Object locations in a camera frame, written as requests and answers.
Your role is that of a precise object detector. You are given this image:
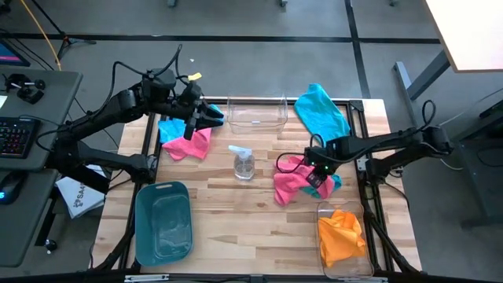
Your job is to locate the yellow cable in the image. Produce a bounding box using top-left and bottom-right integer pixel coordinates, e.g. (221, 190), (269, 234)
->
(18, 0), (63, 72)

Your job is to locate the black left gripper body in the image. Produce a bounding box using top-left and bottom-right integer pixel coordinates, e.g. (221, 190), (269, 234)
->
(178, 81), (205, 117)

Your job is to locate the black aluminium rig frame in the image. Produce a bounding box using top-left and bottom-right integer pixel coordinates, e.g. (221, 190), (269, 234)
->
(90, 96), (424, 283)

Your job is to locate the grey operator desk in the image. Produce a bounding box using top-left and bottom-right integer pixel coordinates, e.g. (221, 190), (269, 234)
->
(0, 68), (84, 172)

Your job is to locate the black clamp mount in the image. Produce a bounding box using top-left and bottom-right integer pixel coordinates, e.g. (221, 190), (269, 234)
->
(3, 72), (47, 105)

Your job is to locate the clear plastic basket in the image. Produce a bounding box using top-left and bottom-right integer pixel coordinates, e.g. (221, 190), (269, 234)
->
(315, 200), (375, 279)
(226, 93), (289, 136)

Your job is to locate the pink microfiber towel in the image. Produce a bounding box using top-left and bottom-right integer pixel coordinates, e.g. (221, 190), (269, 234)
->
(162, 127), (213, 162)
(273, 154), (336, 208)

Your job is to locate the white box with label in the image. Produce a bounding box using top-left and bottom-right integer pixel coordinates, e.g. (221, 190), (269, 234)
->
(54, 164), (107, 219)

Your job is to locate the teal plastic basket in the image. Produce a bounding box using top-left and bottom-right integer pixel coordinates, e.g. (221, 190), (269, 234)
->
(134, 181), (194, 267)

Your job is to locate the black backlit keyboard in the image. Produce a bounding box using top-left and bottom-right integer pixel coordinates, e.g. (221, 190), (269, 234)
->
(0, 116), (42, 160)

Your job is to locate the clear plastic spray bottle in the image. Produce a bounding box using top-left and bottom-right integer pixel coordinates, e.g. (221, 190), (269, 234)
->
(228, 145), (256, 182)

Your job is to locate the grey cabinet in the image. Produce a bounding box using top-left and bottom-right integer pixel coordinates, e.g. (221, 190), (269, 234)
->
(451, 88), (503, 227)

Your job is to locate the orange microfiber towel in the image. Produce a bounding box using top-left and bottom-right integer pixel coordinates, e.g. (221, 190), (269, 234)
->
(318, 208), (367, 269)

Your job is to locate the white top table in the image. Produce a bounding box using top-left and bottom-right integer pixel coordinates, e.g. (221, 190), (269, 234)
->
(393, 0), (503, 102)

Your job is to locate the grey low side desk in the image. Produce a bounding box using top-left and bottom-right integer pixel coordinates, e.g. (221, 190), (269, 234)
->
(0, 168), (60, 269)

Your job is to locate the operator screen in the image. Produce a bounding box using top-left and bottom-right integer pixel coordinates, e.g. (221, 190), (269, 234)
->
(0, 38), (31, 68)

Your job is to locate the black computer mouse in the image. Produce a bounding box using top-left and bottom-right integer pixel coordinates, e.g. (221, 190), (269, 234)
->
(0, 171), (28, 206)

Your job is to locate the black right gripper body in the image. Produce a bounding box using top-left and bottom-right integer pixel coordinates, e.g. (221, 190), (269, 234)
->
(304, 145), (340, 176)

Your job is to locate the black tripod stand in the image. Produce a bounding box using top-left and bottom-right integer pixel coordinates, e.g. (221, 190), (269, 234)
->
(29, 0), (97, 61)

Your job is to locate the teal microfiber towel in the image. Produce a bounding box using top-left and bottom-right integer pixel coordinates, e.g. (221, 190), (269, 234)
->
(293, 83), (351, 145)
(300, 174), (343, 200)
(157, 103), (226, 145)

